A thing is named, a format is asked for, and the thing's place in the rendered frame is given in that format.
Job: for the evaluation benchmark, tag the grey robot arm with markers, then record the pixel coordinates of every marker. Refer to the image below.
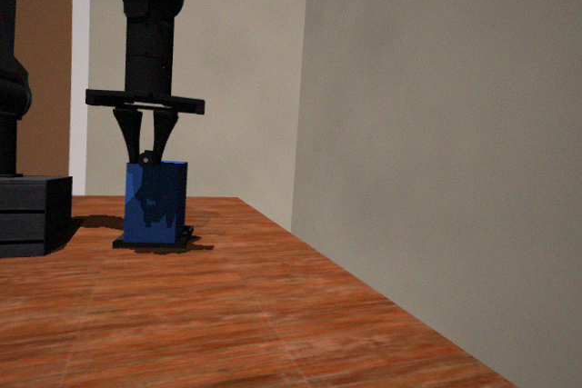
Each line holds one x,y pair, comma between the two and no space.
149,32

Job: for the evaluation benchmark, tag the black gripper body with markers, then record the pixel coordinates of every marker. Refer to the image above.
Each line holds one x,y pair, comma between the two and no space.
146,74

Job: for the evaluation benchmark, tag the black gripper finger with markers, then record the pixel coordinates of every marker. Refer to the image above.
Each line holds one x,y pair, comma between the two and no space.
130,124
164,121

